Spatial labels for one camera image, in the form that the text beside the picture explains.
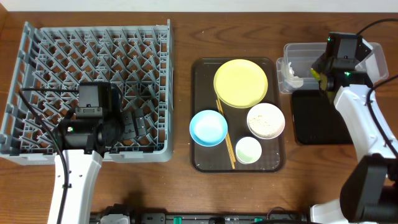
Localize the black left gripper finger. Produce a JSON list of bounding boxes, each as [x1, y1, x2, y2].
[[134, 109, 146, 136], [121, 111, 136, 140]]

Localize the green orange snack wrapper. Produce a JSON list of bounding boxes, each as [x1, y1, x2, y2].
[[310, 68, 320, 82]]

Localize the blue bowl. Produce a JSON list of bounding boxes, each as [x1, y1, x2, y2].
[[189, 110, 228, 147]]

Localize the small pale green bowl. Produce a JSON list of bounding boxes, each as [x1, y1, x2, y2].
[[235, 137, 262, 164]]

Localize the crumpled white tissue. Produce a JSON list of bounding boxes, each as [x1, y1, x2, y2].
[[281, 62, 303, 88]]

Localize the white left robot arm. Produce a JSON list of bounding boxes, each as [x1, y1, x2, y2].
[[47, 108, 146, 223]]

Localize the black waste tray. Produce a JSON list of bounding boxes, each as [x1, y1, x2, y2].
[[292, 90, 353, 145]]

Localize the grey dishwasher rack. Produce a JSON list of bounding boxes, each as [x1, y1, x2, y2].
[[1, 23, 174, 165]]

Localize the pink bowl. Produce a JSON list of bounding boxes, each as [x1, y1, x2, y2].
[[246, 103, 285, 139]]

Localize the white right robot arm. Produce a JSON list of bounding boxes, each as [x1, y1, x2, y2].
[[310, 53, 397, 223]]

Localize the cooked rice leftovers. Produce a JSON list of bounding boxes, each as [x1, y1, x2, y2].
[[248, 115, 281, 138]]

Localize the clear plastic bin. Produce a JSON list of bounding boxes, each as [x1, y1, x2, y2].
[[276, 42, 389, 94]]

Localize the yellow plate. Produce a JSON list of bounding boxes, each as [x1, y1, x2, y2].
[[213, 59, 268, 108]]

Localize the wooden chopstick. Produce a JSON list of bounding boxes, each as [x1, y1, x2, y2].
[[217, 97, 237, 164], [216, 99, 236, 170]]

